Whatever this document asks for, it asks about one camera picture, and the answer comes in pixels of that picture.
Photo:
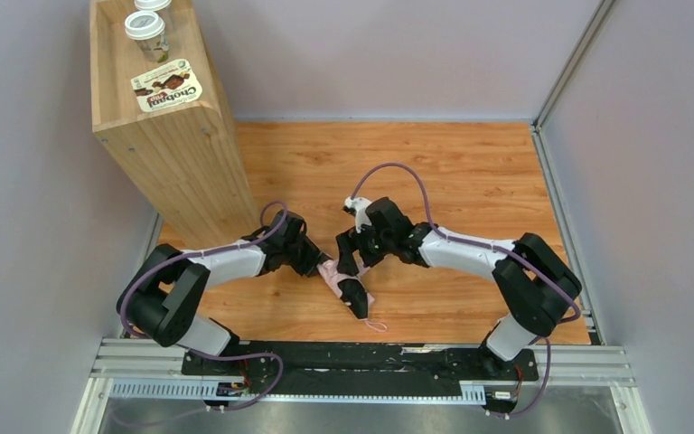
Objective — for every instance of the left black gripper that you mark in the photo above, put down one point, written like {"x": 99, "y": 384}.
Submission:
{"x": 310, "y": 260}

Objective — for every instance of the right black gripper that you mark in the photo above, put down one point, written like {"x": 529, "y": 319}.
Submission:
{"x": 351, "y": 249}

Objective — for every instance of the pink folding umbrella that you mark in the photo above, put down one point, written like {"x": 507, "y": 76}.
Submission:
{"x": 332, "y": 277}

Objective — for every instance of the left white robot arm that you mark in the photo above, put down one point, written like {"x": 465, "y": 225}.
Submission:
{"x": 162, "y": 300}

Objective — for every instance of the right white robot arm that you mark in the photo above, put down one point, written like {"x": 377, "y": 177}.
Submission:
{"x": 537, "y": 286}

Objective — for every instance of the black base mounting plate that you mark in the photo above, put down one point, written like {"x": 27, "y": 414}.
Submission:
{"x": 331, "y": 367}

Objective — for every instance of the wooden shelf box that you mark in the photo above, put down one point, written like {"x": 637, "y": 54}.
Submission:
{"x": 184, "y": 159}

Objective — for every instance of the Chobani yogurt container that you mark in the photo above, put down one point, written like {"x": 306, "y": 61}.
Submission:
{"x": 171, "y": 84}

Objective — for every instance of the paper cup with white lid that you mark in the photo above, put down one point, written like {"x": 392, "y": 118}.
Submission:
{"x": 148, "y": 30}

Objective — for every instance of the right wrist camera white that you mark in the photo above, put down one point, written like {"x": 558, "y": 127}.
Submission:
{"x": 357, "y": 207}

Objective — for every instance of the white slotted cable duct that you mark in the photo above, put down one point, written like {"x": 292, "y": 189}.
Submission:
{"x": 209, "y": 390}

